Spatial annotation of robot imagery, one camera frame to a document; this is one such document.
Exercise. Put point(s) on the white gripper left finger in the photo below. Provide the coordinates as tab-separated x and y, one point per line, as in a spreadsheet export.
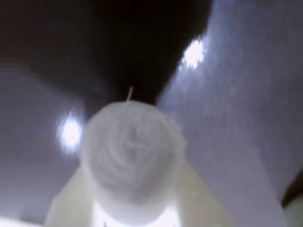
68	201

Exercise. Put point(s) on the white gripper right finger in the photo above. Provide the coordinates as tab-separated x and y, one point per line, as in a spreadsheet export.
201	201

